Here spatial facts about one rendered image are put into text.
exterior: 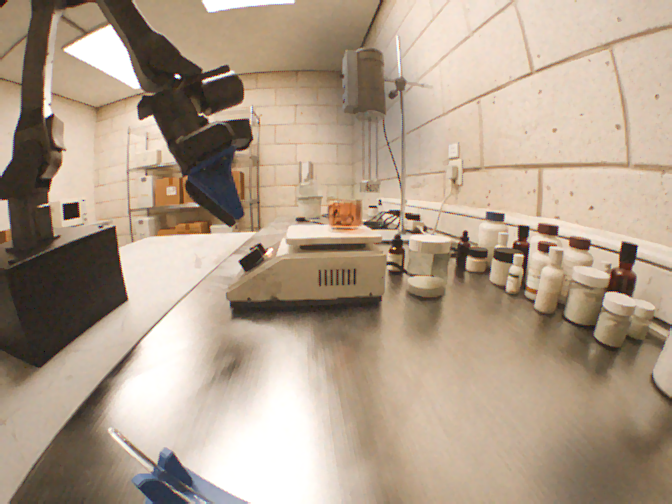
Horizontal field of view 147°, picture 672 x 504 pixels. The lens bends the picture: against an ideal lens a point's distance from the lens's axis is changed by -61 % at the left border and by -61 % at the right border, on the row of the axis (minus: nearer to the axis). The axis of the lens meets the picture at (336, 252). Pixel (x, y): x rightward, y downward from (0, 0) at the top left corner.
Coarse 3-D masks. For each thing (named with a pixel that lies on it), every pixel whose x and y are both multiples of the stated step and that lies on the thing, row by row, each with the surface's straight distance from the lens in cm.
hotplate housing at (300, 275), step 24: (264, 264) 31; (288, 264) 30; (312, 264) 30; (336, 264) 30; (360, 264) 31; (384, 264) 32; (240, 288) 32; (264, 288) 31; (288, 288) 31; (312, 288) 31; (336, 288) 31; (360, 288) 32; (384, 288) 33
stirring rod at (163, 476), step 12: (108, 432) 16; (120, 432) 16; (120, 444) 16; (132, 444) 15; (132, 456) 15; (144, 456) 14; (156, 468) 14; (168, 480) 13; (180, 492) 13; (192, 492) 12
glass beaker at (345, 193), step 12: (336, 180) 33; (348, 180) 33; (360, 180) 34; (336, 192) 33; (348, 192) 33; (360, 192) 34; (336, 204) 33; (348, 204) 33; (360, 204) 34; (336, 216) 33; (348, 216) 33; (360, 216) 34; (336, 228) 34; (348, 228) 33; (360, 228) 34
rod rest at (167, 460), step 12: (168, 456) 14; (168, 468) 14; (180, 468) 15; (132, 480) 14; (144, 480) 14; (156, 480) 14; (180, 480) 15; (192, 480) 16; (204, 480) 15; (144, 492) 14; (156, 492) 14; (168, 492) 15; (204, 492) 15; (216, 492) 15; (228, 492) 15
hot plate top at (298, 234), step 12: (288, 228) 38; (300, 228) 38; (312, 228) 38; (324, 228) 37; (288, 240) 30; (300, 240) 30; (312, 240) 30; (324, 240) 30; (336, 240) 30; (348, 240) 31; (360, 240) 31; (372, 240) 31
